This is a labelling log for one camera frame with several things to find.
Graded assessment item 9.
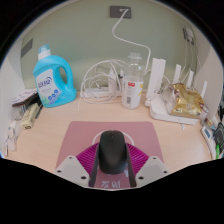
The stack of booklets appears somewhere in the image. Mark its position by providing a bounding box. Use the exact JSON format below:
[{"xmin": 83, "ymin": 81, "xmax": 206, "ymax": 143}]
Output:
[{"xmin": 11, "ymin": 87, "xmax": 39, "ymax": 108}]

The black computer mouse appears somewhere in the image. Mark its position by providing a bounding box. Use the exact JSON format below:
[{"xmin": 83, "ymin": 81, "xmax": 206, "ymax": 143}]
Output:
[{"xmin": 98, "ymin": 130, "xmax": 129, "ymax": 175}]

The grey blank wall plate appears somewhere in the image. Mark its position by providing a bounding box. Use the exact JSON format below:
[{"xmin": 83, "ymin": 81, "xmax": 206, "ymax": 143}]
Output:
[{"xmin": 20, "ymin": 37, "xmax": 34, "ymax": 59}]

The yellow small box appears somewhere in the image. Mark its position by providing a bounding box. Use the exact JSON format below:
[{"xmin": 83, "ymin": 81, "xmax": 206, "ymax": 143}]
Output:
[{"xmin": 19, "ymin": 102, "xmax": 41, "ymax": 130}]

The pink mouse pad with drawing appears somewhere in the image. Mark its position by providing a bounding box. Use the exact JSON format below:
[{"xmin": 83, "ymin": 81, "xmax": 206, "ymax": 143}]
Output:
[{"xmin": 54, "ymin": 120, "xmax": 165, "ymax": 190}]

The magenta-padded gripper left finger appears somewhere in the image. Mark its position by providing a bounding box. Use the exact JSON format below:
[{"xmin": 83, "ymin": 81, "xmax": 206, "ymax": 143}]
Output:
[{"xmin": 53, "ymin": 142, "xmax": 100, "ymax": 188}]

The white plastic packet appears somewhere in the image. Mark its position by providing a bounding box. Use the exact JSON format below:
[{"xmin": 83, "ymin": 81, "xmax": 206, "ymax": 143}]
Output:
[{"xmin": 3, "ymin": 119, "xmax": 23, "ymax": 156}]

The coiled white cable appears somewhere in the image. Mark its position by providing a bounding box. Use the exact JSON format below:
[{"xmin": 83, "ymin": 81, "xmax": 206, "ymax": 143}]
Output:
[{"xmin": 81, "ymin": 59, "xmax": 131, "ymax": 103}]

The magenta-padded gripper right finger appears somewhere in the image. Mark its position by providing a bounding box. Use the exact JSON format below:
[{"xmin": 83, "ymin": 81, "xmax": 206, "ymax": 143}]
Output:
[{"xmin": 124, "ymin": 143, "xmax": 170, "ymax": 188}]

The white router with antennas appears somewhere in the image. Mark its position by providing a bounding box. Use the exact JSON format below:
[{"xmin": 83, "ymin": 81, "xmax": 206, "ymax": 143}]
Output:
[{"xmin": 144, "ymin": 57, "xmax": 209, "ymax": 126}]

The white charger cable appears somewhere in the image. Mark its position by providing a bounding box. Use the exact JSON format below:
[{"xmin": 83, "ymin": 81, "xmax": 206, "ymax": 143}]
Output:
[{"xmin": 183, "ymin": 39, "xmax": 201, "ymax": 84}]

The white power strip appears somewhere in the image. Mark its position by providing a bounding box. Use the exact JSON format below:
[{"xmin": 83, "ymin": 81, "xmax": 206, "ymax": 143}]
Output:
[{"xmin": 80, "ymin": 87, "xmax": 124, "ymax": 99}]

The white cable from wall socket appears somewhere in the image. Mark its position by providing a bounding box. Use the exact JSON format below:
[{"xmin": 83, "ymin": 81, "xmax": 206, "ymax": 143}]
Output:
[{"xmin": 111, "ymin": 9, "xmax": 153, "ymax": 74}]

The clear plastic bottle white label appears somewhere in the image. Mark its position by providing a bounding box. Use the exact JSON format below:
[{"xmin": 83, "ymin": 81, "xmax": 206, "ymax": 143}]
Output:
[{"xmin": 121, "ymin": 52, "xmax": 145, "ymax": 110}]

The gold foil bag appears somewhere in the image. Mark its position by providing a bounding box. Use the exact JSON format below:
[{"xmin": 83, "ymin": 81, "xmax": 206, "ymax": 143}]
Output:
[{"xmin": 165, "ymin": 82, "xmax": 206, "ymax": 120}]

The grey wall socket plate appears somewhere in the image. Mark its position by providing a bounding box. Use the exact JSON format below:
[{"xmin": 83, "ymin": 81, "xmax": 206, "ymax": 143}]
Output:
[{"xmin": 109, "ymin": 5, "xmax": 132, "ymax": 20}]

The white wall charger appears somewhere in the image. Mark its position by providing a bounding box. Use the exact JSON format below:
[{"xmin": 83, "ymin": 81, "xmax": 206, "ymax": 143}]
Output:
[{"xmin": 182, "ymin": 26, "xmax": 196, "ymax": 46}]

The blue detergent bottle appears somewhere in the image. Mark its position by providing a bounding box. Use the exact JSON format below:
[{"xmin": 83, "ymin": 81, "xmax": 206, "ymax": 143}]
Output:
[{"xmin": 32, "ymin": 44, "xmax": 78, "ymax": 108}]

